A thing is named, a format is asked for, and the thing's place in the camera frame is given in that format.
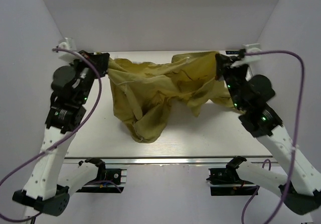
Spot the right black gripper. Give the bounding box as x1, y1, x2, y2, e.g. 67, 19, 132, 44
215, 53, 250, 110

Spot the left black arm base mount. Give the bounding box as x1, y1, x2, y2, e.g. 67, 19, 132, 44
77, 158, 127, 193

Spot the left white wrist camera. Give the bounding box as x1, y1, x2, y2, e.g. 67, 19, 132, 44
55, 37, 76, 62

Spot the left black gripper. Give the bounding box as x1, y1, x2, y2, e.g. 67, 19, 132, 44
69, 50, 109, 105

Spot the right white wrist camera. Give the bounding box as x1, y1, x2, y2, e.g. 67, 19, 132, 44
231, 43, 261, 68

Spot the aluminium front table rail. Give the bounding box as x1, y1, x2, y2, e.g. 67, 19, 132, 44
63, 156, 277, 165

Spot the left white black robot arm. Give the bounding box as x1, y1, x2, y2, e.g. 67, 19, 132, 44
13, 50, 110, 216

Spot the olive green hooded jacket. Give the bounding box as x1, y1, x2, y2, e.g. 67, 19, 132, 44
108, 51, 234, 143

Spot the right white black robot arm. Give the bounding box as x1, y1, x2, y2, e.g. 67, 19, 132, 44
215, 53, 320, 215

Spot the right blue table label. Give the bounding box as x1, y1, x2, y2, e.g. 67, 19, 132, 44
225, 50, 243, 55

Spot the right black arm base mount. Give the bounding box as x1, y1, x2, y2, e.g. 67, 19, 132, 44
206, 156, 256, 196

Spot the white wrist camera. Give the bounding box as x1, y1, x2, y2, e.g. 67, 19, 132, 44
231, 43, 261, 68
55, 37, 76, 62

